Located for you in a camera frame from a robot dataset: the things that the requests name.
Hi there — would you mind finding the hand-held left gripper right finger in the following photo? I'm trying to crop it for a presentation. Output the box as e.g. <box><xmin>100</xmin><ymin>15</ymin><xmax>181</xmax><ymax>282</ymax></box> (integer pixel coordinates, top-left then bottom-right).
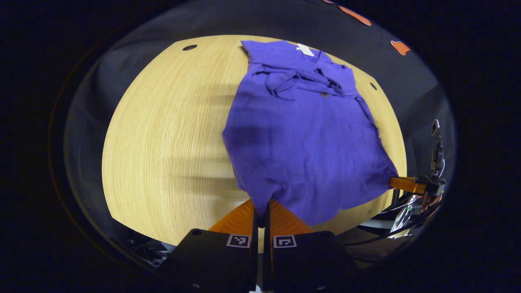
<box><xmin>263</xmin><ymin>199</ymin><xmax>361</xmax><ymax>293</ymax></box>

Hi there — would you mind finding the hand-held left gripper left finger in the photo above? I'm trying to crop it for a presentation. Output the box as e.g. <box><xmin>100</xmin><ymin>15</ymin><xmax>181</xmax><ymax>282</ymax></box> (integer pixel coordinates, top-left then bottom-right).
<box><xmin>161</xmin><ymin>199</ymin><xmax>259</xmax><ymax>293</ymax></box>

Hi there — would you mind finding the purple shirt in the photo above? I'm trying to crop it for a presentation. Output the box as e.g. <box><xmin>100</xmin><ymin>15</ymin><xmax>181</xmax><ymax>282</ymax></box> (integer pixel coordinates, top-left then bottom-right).
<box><xmin>222</xmin><ymin>39</ymin><xmax>399</xmax><ymax>227</ymax></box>

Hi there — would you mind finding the black backdrop cloth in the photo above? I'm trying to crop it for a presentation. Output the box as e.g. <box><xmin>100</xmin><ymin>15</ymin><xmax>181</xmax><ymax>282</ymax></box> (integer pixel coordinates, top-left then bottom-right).
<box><xmin>63</xmin><ymin>0</ymin><xmax>456</xmax><ymax>269</ymax></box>

